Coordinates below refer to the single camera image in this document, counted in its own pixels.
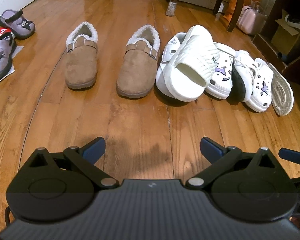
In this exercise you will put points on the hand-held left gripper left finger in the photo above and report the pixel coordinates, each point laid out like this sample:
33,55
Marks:
95,148

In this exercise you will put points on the open cardboard box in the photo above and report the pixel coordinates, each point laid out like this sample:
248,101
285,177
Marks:
284,37

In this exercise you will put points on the white clog purple charms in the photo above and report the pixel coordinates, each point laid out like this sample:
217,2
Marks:
261,93
221,81

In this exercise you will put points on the white ribbed slide sandal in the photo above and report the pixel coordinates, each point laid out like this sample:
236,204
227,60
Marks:
197,52
281,92

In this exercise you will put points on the pink suitcase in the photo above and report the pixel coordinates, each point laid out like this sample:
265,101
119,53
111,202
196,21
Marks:
253,20

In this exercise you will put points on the white paper sheets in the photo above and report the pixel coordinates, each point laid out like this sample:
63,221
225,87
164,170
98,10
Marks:
9,74

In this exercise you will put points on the black tube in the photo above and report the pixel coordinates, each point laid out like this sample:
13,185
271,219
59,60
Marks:
280,54

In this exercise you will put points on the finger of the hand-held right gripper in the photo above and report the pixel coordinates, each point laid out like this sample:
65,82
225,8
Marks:
291,156

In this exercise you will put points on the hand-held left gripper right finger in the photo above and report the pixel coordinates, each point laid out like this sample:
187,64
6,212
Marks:
211,148

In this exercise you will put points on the brown fleece-lined slipper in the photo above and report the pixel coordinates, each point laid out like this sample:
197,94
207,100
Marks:
137,75
81,67

